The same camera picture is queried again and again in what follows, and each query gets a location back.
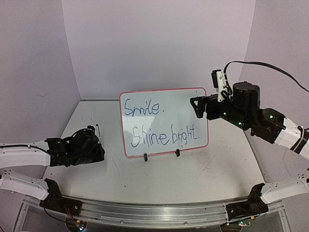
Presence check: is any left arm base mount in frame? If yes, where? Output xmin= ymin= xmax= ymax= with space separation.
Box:
xmin=40 ymin=178 xmax=82 ymax=216

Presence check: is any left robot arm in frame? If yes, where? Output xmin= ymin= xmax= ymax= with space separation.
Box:
xmin=0 ymin=126 xmax=105 ymax=211

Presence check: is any right black whiteboard stand clip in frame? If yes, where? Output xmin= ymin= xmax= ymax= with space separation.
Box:
xmin=175 ymin=149 xmax=180 ymax=157

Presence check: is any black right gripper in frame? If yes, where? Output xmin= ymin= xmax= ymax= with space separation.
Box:
xmin=191 ymin=93 xmax=251 ymax=131

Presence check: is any black right camera cable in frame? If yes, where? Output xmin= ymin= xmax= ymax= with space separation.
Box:
xmin=223 ymin=60 xmax=309 ymax=92

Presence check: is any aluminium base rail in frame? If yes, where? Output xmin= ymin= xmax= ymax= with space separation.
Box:
xmin=23 ymin=188 xmax=283 ymax=224

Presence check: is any whiteboard marker pen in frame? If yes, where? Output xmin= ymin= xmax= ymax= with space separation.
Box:
xmin=96 ymin=124 xmax=101 ymax=143

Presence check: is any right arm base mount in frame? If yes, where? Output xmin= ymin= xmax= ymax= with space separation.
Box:
xmin=225 ymin=183 xmax=268 ymax=222

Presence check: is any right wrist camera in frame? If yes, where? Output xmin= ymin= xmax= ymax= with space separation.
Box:
xmin=211 ymin=70 xmax=233 ymax=102

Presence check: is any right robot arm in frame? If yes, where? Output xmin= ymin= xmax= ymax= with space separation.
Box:
xmin=190 ymin=82 xmax=309 ymax=204

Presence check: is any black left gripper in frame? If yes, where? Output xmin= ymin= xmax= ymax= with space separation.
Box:
xmin=70 ymin=144 xmax=104 ymax=166

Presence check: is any pink framed whiteboard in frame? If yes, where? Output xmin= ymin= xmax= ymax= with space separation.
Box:
xmin=119 ymin=87 xmax=209 ymax=158

